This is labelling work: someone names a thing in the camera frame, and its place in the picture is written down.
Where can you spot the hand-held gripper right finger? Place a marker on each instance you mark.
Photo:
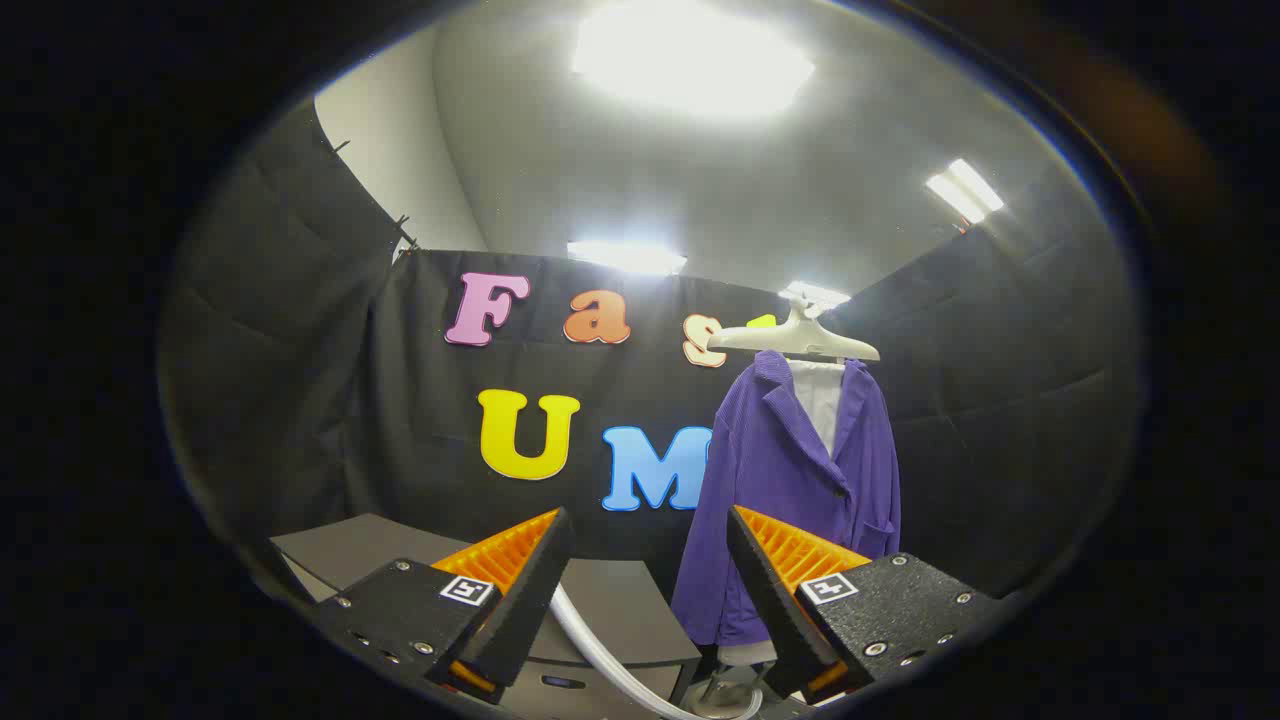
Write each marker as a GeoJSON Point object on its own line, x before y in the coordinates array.
{"type": "Point", "coordinates": [770, 600]}

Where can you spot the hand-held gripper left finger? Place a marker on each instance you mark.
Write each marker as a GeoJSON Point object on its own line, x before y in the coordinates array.
{"type": "Point", "coordinates": [530, 600]}

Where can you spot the purple jacket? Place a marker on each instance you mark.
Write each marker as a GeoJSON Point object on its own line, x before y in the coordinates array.
{"type": "Point", "coordinates": [760, 480]}

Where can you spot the white shirt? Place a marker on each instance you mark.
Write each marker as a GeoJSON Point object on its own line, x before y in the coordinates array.
{"type": "Point", "coordinates": [820, 400]}

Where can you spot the black backdrop cloth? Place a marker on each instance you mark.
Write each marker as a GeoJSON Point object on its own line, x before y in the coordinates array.
{"type": "Point", "coordinates": [420, 420]}

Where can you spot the white plastic hanger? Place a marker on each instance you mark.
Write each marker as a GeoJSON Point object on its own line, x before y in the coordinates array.
{"type": "Point", "coordinates": [800, 340]}

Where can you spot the small ceiling light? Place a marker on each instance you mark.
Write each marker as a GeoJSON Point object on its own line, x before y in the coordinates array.
{"type": "Point", "coordinates": [815, 294]}

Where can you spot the oval ceiling light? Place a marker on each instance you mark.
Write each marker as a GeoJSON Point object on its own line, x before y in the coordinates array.
{"type": "Point", "coordinates": [625, 257]}

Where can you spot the rectangular ceiling light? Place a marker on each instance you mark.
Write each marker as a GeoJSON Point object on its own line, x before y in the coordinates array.
{"type": "Point", "coordinates": [965, 190]}

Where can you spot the large round ceiling light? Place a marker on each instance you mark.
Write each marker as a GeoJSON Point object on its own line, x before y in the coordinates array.
{"type": "Point", "coordinates": [690, 60]}

